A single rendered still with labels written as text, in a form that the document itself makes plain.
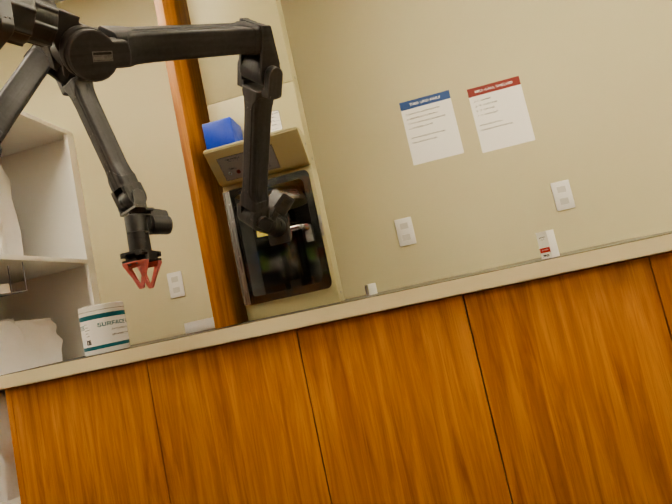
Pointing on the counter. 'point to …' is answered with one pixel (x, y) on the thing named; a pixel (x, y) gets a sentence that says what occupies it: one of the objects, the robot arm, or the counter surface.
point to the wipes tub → (103, 328)
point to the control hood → (297, 154)
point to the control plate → (242, 164)
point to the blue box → (221, 132)
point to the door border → (237, 248)
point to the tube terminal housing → (293, 107)
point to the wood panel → (202, 178)
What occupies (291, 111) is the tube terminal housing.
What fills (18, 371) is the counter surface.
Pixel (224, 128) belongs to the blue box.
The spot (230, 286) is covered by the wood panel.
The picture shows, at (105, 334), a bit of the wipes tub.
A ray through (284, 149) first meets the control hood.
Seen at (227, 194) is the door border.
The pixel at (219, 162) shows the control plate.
